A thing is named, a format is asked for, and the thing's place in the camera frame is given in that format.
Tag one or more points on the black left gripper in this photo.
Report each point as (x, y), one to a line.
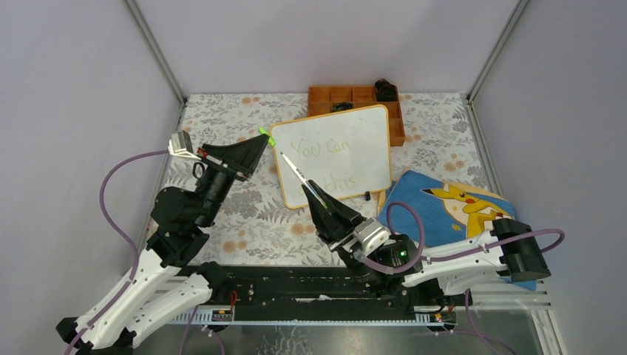
(242, 157)

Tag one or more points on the dark rolled sock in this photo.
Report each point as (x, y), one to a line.
(342, 106)
(385, 91)

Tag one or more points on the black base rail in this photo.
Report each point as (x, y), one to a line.
(264, 295)

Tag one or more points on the dark rolled sock middle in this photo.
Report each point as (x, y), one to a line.
(342, 106)

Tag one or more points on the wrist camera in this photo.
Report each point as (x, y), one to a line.
(180, 146)
(371, 235)

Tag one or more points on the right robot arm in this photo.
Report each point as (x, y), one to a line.
(376, 251)

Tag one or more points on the blue pikachu cloth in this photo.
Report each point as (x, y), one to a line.
(455, 228)

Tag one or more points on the white green whiteboard marker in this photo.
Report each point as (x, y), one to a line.
(301, 179)

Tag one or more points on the yellow framed whiteboard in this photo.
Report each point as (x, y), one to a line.
(346, 153)

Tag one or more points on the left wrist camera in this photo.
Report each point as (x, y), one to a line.
(180, 146)

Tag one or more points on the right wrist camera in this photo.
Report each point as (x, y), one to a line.
(371, 235)

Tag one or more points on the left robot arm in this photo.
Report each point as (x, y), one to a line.
(131, 312)

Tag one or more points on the dark rolled sock upper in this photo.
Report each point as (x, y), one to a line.
(385, 91)

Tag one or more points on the green marker cap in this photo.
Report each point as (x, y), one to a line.
(265, 132)

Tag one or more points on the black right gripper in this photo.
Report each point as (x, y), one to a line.
(331, 226)

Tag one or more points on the orange wooden compartment tray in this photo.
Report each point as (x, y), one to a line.
(327, 99)

